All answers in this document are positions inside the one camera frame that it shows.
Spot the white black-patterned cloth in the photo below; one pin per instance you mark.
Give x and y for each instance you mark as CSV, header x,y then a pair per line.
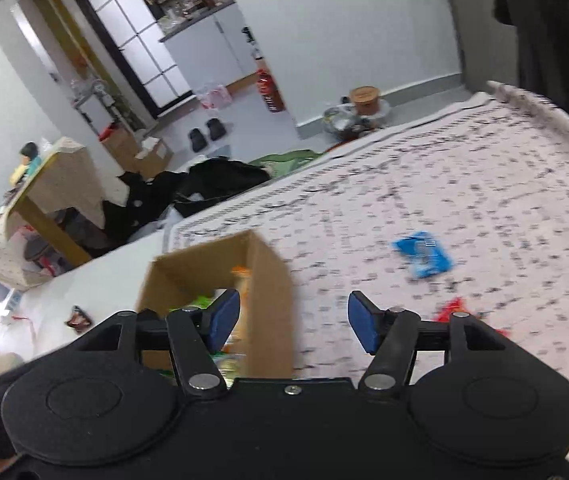
x,y
464,185

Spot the table with dotted cloth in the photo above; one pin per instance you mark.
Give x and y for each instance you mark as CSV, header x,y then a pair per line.
x,y
49,195

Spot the red snack packet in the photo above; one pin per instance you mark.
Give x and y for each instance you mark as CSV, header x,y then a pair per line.
x,y
452,309

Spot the cardboard box with paper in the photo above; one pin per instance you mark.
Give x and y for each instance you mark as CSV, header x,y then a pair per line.
x,y
154,156

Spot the red bottle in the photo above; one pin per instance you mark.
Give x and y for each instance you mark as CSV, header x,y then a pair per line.
x,y
270,91

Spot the metal utility cart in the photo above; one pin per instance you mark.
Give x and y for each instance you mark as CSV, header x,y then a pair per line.
x,y
95,100

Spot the jar with wooden lid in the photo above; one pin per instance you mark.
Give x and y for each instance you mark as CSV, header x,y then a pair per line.
x,y
364,100

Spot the brown cardboard box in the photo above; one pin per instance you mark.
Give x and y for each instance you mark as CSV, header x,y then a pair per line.
x,y
269,300

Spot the green cloth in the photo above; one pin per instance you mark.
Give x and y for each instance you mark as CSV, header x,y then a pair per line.
x,y
284,160

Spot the small doll figure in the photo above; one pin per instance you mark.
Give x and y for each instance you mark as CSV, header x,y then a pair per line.
x,y
24,161

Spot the pile of black clothes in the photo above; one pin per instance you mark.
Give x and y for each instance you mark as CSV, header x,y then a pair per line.
x,y
204,185

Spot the white cabinet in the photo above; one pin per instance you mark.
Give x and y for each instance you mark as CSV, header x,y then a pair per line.
x,y
209,50

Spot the pink plastic bag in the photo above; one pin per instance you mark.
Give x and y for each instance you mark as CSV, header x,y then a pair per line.
x,y
212,95

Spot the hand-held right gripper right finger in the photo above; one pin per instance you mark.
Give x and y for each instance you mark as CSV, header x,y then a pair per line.
x,y
364,322

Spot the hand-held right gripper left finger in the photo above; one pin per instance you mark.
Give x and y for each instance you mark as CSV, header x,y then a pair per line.
x,y
224,317

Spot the dark red packet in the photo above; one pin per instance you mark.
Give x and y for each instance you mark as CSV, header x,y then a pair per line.
x,y
78,318

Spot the blue snack packet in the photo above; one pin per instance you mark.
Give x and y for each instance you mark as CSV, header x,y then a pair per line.
x,y
422,255

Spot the hanging dark clothing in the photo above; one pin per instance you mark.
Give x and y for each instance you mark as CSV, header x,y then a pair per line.
x,y
549,30

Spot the black-framed paned door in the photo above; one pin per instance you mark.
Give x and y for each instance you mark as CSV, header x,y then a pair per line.
x,y
129,45

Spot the open cardboard box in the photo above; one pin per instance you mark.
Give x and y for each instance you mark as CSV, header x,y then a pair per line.
x,y
120,142

